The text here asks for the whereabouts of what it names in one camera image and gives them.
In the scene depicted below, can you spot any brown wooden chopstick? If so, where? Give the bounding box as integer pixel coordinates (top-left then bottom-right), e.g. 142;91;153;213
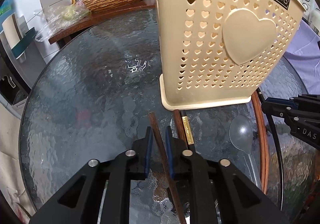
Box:
173;110;188;145
149;112;187;224

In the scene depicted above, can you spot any black gold-banded chopstick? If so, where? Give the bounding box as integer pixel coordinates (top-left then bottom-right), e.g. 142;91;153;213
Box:
180;111;196;152

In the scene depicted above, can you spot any long reddish wooden chopstick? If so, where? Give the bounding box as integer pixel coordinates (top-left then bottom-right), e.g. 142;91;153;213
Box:
251;92;269;194

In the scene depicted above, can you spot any purple floral cloth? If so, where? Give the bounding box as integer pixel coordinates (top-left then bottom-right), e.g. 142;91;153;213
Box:
284;20;320;94

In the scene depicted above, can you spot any clear plastic spoon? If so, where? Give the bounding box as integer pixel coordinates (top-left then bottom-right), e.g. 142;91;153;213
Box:
229;115;262;190

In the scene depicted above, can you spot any beige perforated utensil holder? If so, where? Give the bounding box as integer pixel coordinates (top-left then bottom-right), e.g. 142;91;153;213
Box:
156;0;305;111

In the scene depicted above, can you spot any water dispenser machine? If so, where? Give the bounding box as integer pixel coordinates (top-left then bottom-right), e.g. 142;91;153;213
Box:
1;33;31;119

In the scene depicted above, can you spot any clear plastic bag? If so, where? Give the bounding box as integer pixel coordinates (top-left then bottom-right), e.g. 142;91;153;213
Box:
34;2;91;42

